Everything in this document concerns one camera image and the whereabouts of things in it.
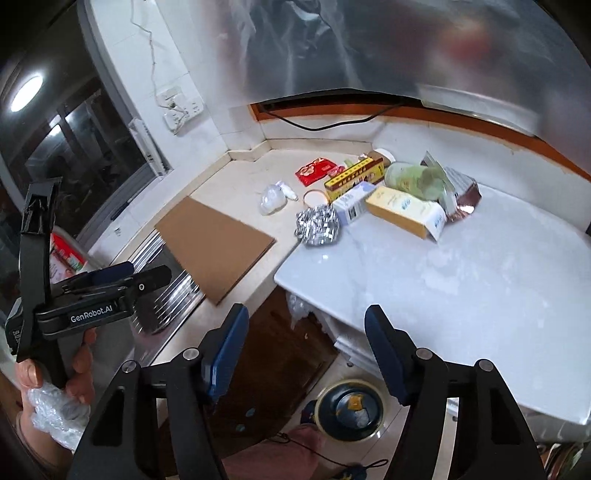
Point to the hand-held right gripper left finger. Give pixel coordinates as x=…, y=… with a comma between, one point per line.
x=226, y=350

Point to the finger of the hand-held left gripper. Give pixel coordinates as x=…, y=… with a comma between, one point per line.
x=111, y=272
x=150, y=280

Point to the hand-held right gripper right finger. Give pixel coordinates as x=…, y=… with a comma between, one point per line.
x=385, y=360

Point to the yellow rimmed trash bin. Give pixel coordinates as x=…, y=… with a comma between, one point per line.
x=332, y=406

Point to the clear plastic wrap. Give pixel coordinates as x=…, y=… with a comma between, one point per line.
x=51, y=410

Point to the silver foil wrapper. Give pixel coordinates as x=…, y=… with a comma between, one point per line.
x=318, y=226

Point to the cream yellow carton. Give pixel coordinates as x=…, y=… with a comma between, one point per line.
x=401, y=210

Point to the small blue white box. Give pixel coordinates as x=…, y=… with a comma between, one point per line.
x=348, y=203

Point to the copper brown white box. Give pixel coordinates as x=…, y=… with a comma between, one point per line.
x=461, y=194

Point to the pale green bottle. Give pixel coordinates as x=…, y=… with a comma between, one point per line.
x=411, y=177

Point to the yellow red spice box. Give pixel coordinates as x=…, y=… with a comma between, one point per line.
x=353, y=177

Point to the person's left forearm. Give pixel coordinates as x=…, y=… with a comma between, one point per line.
x=32, y=443

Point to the person's left hand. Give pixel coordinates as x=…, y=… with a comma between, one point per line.
x=81, y=369

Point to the stainless steel sink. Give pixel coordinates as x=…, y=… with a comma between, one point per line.
x=178, y=295

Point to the brown wooden cabinet door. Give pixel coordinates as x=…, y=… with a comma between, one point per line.
x=268, y=350

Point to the red white bag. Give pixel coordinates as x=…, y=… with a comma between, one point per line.
x=64, y=258

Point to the brown cardboard sheet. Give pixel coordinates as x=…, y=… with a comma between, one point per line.
x=217, y=244

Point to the clear plastic bag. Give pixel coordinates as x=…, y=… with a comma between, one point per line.
x=298, y=309

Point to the blue slipper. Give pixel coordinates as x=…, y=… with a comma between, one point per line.
x=308, y=413
x=353, y=474

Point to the person's leg in pink trousers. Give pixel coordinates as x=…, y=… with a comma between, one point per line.
x=277, y=461

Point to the aluminium framed window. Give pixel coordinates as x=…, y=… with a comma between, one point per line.
x=92, y=138

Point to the white crumpled plastic bag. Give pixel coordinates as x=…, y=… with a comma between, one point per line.
x=272, y=198

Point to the red snack packet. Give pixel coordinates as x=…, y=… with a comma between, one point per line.
x=314, y=170

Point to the green wrapper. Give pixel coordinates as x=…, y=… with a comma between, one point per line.
x=351, y=162

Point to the translucent plastic sheet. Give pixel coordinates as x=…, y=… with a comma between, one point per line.
x=369, y=46

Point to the white wall socket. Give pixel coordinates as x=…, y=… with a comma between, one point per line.
x=193, y=106
x=173, y=122
x=168, y=96

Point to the orange wooden wall trim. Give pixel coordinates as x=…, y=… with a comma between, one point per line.
x=461, y=121

